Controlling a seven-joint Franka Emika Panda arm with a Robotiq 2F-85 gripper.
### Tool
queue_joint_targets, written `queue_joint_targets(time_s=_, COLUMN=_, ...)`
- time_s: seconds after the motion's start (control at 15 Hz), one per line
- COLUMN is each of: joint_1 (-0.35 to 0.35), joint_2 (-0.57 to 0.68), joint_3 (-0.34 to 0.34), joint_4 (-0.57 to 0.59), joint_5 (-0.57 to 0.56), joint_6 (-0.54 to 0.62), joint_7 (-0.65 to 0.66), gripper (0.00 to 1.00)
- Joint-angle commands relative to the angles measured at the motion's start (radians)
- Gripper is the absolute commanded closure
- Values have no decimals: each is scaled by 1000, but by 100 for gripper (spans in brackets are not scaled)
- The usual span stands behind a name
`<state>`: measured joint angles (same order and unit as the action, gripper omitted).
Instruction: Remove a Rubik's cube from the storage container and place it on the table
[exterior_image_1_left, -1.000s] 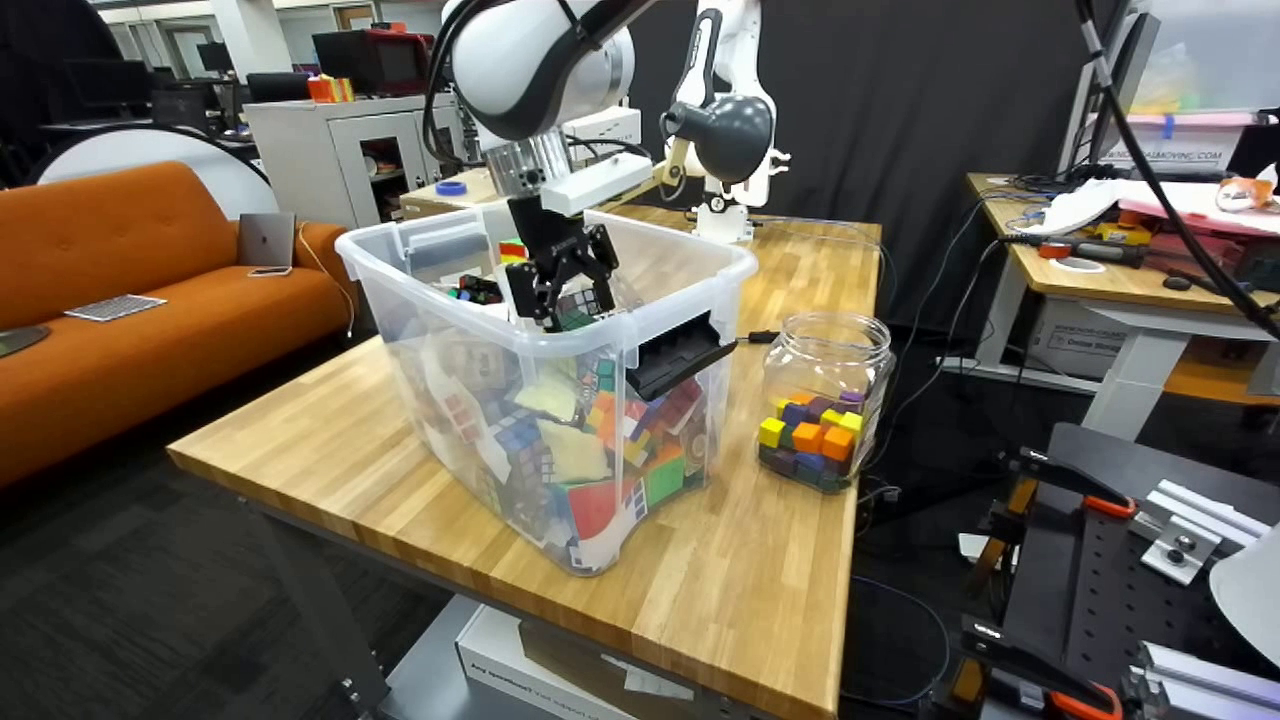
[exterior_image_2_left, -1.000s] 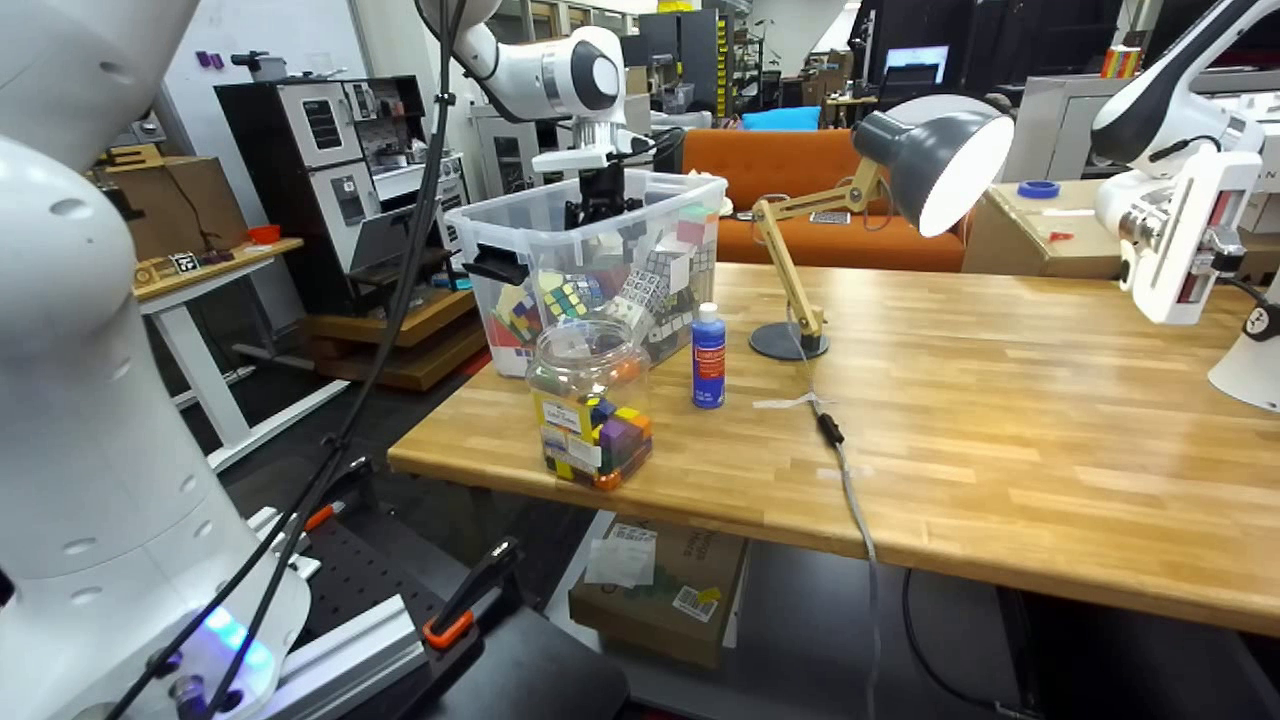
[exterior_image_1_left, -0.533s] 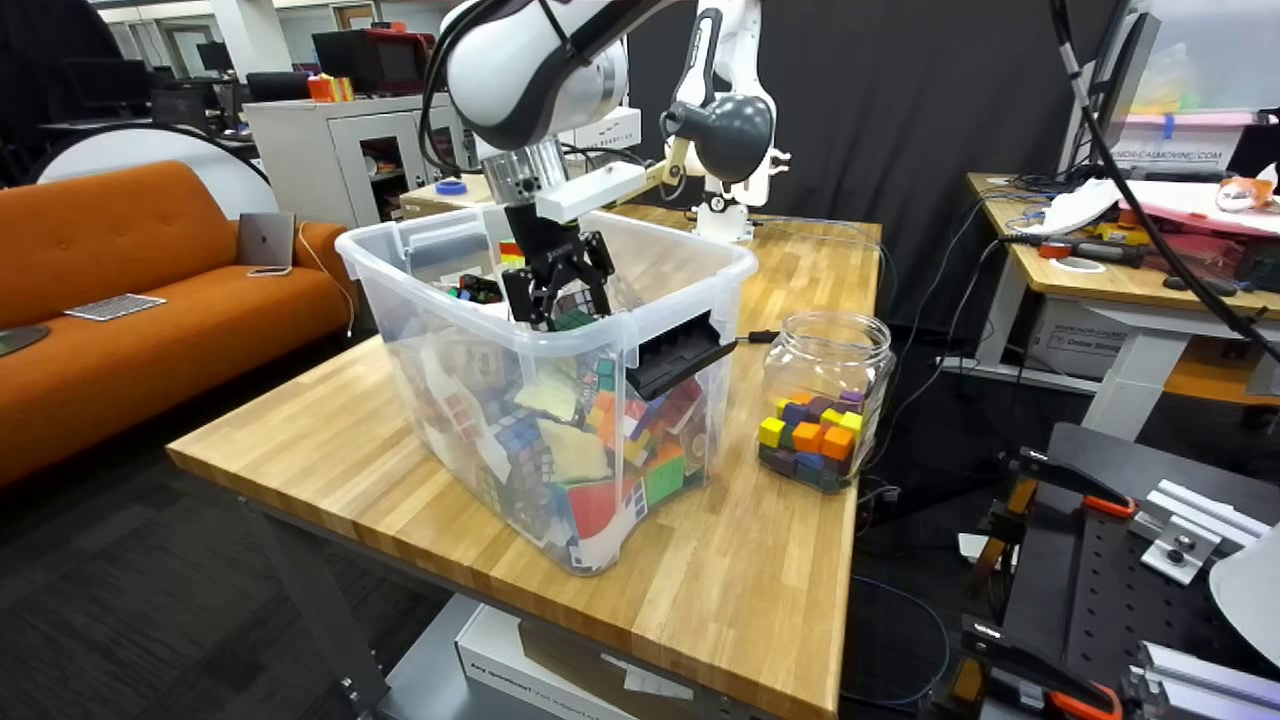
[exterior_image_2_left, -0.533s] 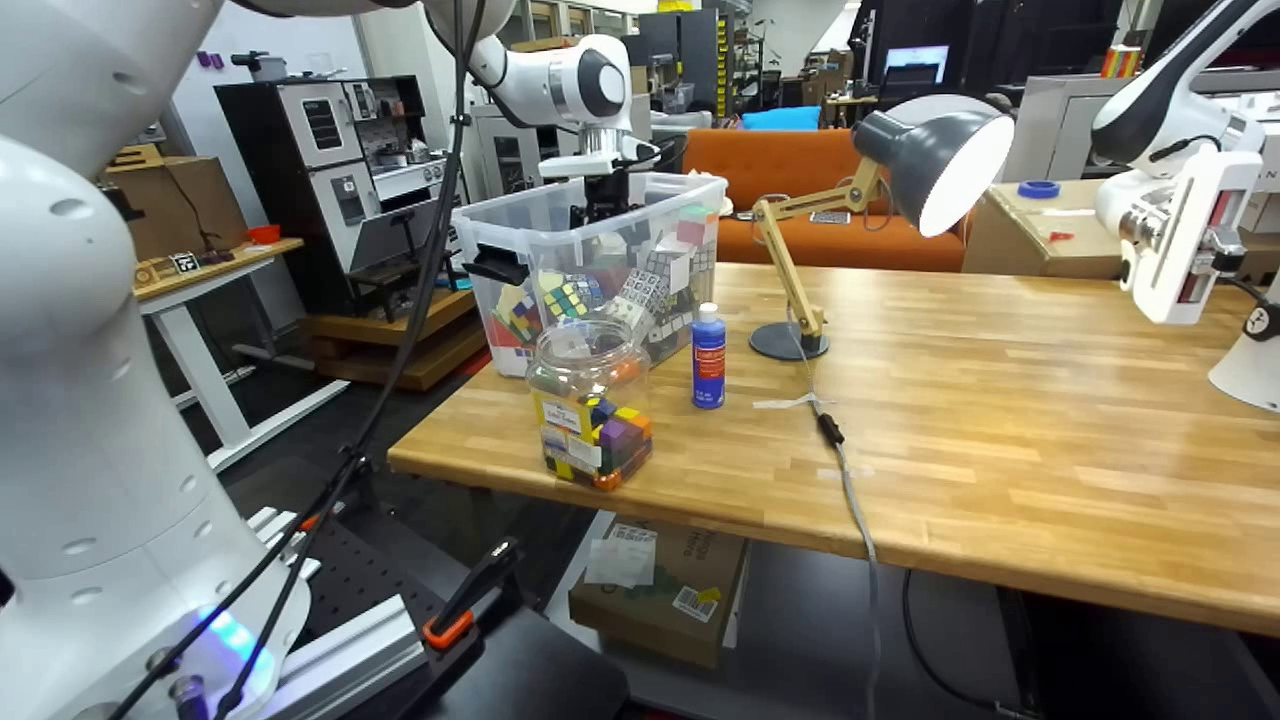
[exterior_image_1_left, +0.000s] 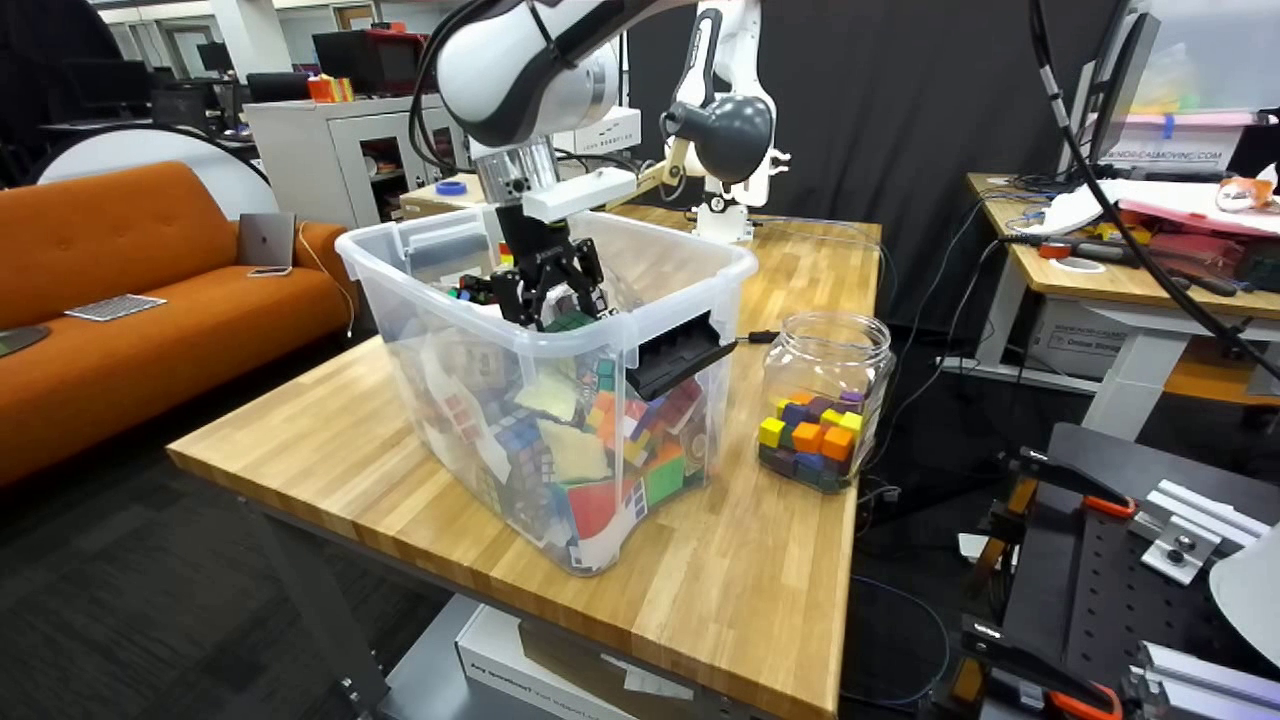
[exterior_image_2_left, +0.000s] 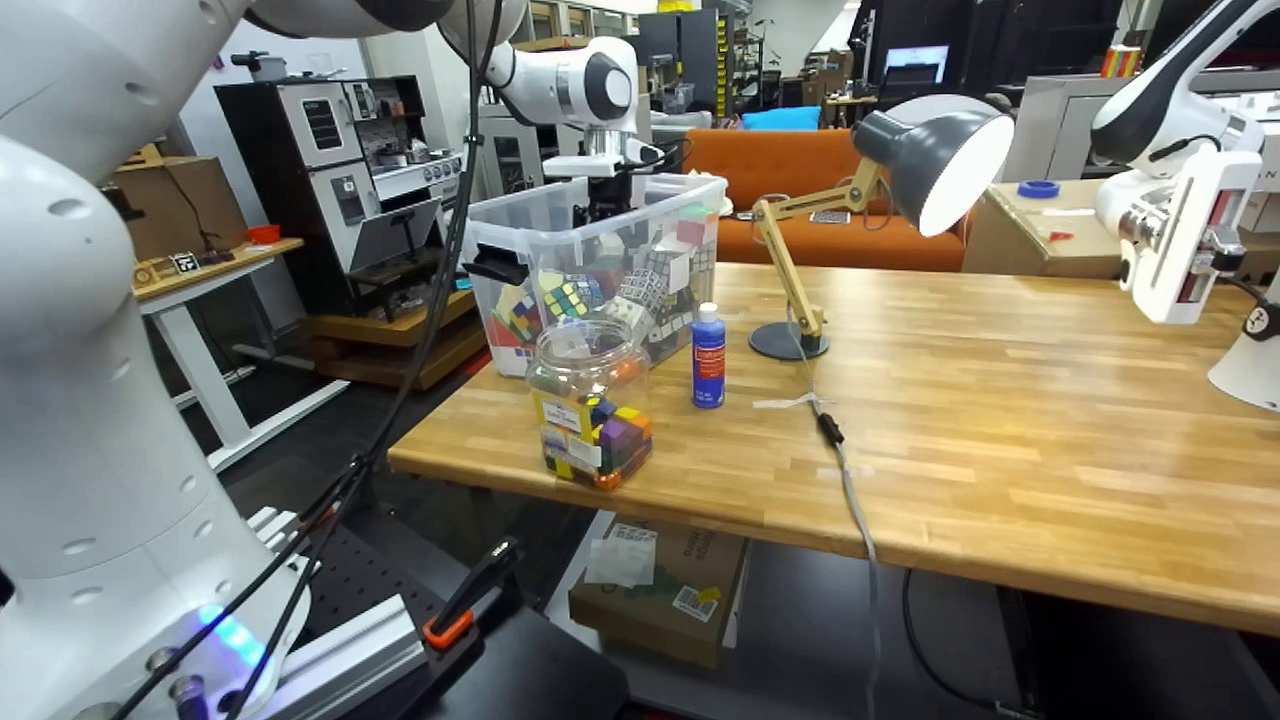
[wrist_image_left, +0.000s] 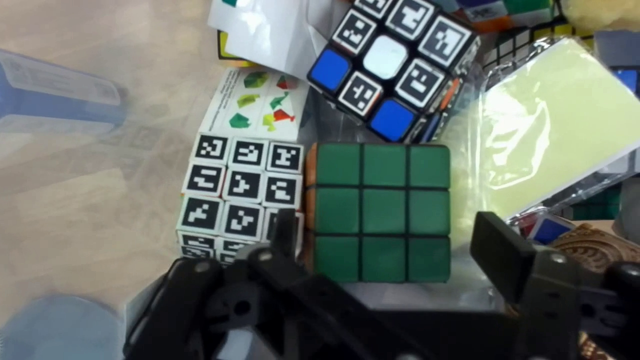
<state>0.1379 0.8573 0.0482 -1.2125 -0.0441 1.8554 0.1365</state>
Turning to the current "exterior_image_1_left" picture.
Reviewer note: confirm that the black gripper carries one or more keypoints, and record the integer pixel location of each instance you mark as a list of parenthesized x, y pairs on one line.
[(543, 245)]

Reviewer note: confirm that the green faced Rubik's cube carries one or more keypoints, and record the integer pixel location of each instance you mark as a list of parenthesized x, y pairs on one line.
[(565, 314)]

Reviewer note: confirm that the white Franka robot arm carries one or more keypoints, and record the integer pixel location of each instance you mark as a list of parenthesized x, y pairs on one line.
[(504, 64)]

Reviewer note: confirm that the clear plastic storage container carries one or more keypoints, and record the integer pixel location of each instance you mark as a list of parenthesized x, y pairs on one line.
[(452, 386)]

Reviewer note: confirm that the blue round lid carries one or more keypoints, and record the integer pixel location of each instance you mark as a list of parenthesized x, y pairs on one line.
[(450, 189)]

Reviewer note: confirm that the cardboard box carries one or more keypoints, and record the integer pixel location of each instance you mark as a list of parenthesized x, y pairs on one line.
[(434, 203)]

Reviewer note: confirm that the white flat box with print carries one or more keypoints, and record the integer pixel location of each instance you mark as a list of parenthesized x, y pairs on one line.
[(607, 128)]

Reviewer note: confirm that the white cabinet with glass doors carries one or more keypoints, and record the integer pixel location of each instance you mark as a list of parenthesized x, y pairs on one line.
[(346, 155)]

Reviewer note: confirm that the silver tablet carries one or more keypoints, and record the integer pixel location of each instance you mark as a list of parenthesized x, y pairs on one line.
[(264, 242)]

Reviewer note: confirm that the black machine with red trim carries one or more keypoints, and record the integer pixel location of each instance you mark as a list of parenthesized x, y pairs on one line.
[(373, 63)]

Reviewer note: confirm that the glass jar of coloured blocks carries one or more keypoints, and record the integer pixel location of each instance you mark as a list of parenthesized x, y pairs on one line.
[(825, 386)]

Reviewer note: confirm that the white flat carton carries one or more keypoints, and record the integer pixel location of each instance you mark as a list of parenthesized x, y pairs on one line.
[(563, 672)]

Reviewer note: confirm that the orange sofa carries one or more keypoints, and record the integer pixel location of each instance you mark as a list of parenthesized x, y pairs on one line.
[(123, 347)]

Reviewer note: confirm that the grey flat book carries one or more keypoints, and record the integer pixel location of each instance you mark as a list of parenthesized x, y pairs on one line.
[(113, 311)]

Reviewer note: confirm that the white round table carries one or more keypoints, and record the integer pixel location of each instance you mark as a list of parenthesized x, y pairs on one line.
[(123, 155)]

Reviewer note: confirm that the white paper stack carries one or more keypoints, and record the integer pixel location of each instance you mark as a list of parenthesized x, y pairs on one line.
[(1072, 210)]

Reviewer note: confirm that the orange and black clamp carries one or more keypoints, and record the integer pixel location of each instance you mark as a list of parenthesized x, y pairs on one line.
[(1045, 685), (1064, 498)]

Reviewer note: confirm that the wooden desk with white legs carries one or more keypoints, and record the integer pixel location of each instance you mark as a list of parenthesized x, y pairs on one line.
[(1133, 334)]

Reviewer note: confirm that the black perforated breadboard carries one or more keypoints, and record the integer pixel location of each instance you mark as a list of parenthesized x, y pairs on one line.
[(1095, 584)]

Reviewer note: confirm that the red flat case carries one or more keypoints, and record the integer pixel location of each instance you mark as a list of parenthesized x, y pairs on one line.
[(1192, 254)]

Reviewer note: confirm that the bright computer monitor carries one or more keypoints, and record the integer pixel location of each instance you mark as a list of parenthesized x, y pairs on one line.
[(1200, 95)]

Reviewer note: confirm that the aluminium extrusion profile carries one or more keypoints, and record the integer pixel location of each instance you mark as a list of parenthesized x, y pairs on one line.
[(1192, 528), (1200, 682)]

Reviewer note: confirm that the white wrist camera mount plate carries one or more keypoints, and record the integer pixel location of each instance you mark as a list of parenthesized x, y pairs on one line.
[(583, 194)]

